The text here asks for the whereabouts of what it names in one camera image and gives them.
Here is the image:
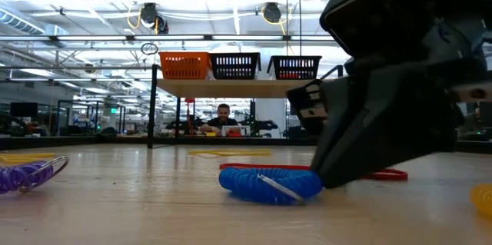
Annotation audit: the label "orange slotted plastic basket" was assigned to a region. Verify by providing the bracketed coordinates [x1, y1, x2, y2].
[158, 51, 213, 81]

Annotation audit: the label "red rubber band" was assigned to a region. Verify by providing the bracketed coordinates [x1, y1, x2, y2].
[218, 162, 408, 182]

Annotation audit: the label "yellow coil keychain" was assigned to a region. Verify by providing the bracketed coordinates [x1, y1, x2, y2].
[470, 183, 492, 217]

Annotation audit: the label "blue coil keychain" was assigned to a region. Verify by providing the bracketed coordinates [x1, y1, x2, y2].
[218, 167, 324, 206]

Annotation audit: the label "purple coil keychain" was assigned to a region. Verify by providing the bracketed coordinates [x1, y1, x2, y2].
[0, 155, 71, 195]

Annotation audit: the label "black slotted plastic basket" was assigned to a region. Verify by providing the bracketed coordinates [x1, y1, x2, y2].
[267, 55, 323, 81]
[209, 51, 262, 81]

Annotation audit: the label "wooden shelf riser black legs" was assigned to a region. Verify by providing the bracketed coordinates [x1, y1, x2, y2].
[147, 63, 345, 150]

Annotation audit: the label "person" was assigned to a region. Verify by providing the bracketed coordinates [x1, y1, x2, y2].
[198, 103, 241, 137]

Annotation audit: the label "black background monitor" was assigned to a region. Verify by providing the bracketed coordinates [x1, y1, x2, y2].
[9, 101, 39, 118]

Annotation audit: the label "black ceiling cable reel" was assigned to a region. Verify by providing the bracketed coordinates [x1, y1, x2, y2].
[261, 2, 288, 25]
[138, 2, 170, 35]

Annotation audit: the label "white background frame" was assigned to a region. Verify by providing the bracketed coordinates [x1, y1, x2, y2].
[221, 124, 251, 137]

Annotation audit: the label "black aluminium rig frame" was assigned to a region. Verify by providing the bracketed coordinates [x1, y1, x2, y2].
[0, 135, 492, 154]

